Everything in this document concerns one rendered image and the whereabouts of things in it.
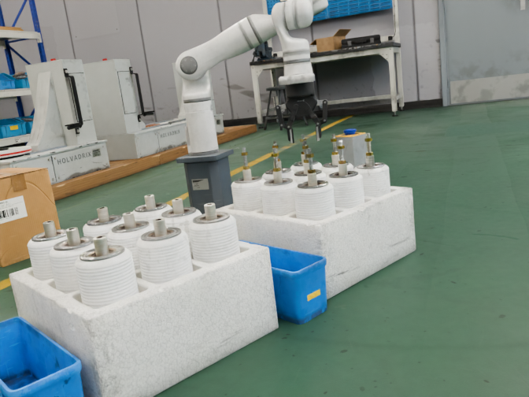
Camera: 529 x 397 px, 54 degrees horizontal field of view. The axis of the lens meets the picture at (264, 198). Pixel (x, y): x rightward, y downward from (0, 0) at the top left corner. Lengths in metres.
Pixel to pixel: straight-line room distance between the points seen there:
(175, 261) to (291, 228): 0.37
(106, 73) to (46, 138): 0.77
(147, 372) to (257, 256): 0.30
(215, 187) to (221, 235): 0.69
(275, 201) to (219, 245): 0.32
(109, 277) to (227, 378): 0.28
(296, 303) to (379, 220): 0.37
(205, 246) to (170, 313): 0.16
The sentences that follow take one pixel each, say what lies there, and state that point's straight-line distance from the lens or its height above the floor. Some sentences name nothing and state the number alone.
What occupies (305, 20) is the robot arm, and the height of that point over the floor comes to 0.64.
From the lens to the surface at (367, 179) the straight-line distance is 1.41.
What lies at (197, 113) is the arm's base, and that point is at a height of 0.43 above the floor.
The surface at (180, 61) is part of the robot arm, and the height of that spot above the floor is 0.60.
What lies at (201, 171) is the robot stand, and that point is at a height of 0.25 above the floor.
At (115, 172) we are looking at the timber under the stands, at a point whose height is 0.05.
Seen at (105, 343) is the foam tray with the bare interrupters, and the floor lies 0.13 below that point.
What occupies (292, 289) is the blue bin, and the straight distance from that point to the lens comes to 1.11.
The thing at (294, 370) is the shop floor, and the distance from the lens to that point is 0.98.
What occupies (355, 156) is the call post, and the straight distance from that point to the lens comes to 1.65.
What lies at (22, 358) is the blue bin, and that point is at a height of 0.04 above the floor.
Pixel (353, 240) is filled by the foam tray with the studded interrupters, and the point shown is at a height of 0.11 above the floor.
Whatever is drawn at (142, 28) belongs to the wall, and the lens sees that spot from 7.74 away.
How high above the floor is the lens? 0.50
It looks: 12 degrees down
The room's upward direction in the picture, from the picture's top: 7 degrees counter-clockwise
